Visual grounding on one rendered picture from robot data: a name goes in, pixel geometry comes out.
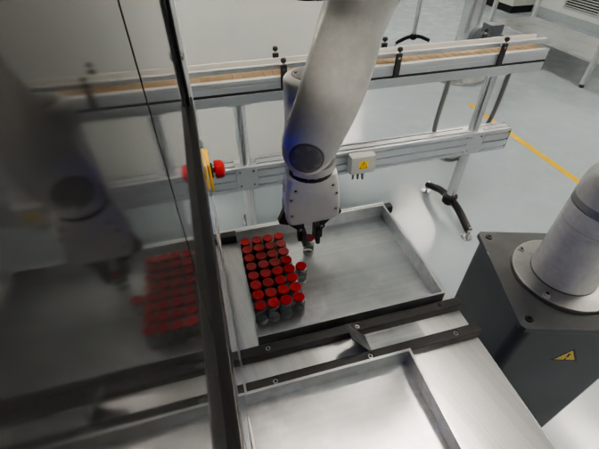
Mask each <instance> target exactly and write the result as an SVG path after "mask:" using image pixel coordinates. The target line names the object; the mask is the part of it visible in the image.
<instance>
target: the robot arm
mask: <svg viewBox="0 0 599 449"><path fill-rule="evenodd" d="M399 1H400V0H325V1H324V2H323V5H322V8H321V11H320V14H319V17H318V21H317V24H316V30H315V34H314V36H313V40H312V43H311V46H310V49H309V53H308V58H307V61H306V65H305V66H302V67H298V68H294V69H291V70H289V71H288V72H286V73H285V74H284V76H283V106H284V130H283V137H282V144H281V148H282V155H283V160H284V166H285V169H286V170H285V174H284V179H283V194H282V206H283V208H282V210H281V213H280V215H279V217H278V222H279V224H280V225H290V226H291V227H293V228H295V229H297V238H298V241H301V243H302V246H303V247H306V246H307V232H306V229H305V227H304V224H307V223H312V234H313V235H314V237H315V242H316V244H319V243H320V237H322V231H323V228H324V227H325V224H326V223H327V222H328V221H329V220H330V219H331V218H333V217H336V216H337V215H338V214H339V213H340V212H341V209H340V189H339V179H338V173H337V169H336V168H335V161H336V153H337V152H338V150H339V148H340V147H341V145H342V143H343V141H344V139H345V137H346V135H347V133H348V131H349V129H350V128H351V126H352V124H353V122H354V120H355V118H356V115H357V113H358V111H359V109H360V106H361V104H362V102H363V100H364V98H365V94H366V91H367V88H368V86H369V84H370V81H371V78H372V75H373V70H374V67H375V63H376V61H377V57H378V53H379V50H380V46H381V42H382V38H383V35H384V33H385V30H386V28H387V26H388V24H389V22H390V19H391V17H392V15H393V13H394V12H395V10H396V8H397V6H398V3H399ZM511 268H512V270H513V274H514V276H515V277H516V279H517V280H518V282H519V283H520V284H521V285H522V287H523V288H525V289H526V290H527V291H528V292H529V293H530V294H532V295H533V296H534V297H536V298H538V299H539V300H541V301H543V302H544V303H546V304H548V305H549V306H553V307H555V308H558V309H560V310H562V311H565V312H570V313H574V314H598V313H599V162H598V163H596V164H594V165H593V166H592V167H591V168H589V169H588V171H587V172H586V173H585V174H584V175H583V176H582V177H581V179H580V180H579V182H578V184H577V185H576V187H575V189H574V190H573V192H572V194H571V195H570V197H569V198H568V200H567V201H566V203H565V205H564V206H563V208H562V210H561V212H560V213H559V215H558V217H557V218H556V219H555V220H554V223H553V224H552V226H551V228H550V229H549V231H548V232H547V234H546V236H545V238H544V239H543V240H534V241H527V242H524V243H522V244H521V245H520V246H518V247H517V248H516V249H515V251H514V252H513V254H512V257H511Z"/></svg>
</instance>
